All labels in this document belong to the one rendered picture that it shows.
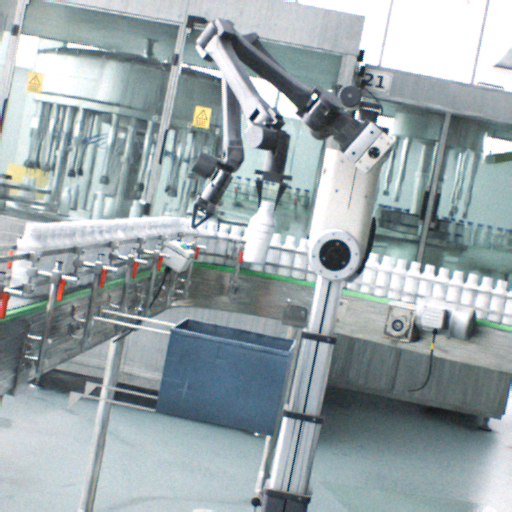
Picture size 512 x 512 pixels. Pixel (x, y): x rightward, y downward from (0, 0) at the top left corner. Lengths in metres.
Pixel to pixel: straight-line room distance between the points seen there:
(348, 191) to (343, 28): 3.28
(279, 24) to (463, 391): 3.15
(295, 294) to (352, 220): 1.50
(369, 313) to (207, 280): 0.67
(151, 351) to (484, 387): 2.77
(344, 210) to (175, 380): 0.89
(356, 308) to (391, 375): 3.75
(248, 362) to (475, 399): 5.89
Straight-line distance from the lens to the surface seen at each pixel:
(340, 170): 4.01
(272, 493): 4.15
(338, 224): 4.02
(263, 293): 5.48
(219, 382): 3.40
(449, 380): 9.17
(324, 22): 7.23
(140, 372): 7.34
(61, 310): 3.20
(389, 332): 5.26
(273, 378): 3.39
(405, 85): 9.10
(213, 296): 5.38
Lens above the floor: 1.35
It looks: 3 degrees down
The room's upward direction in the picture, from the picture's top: 11 degrees clockwise
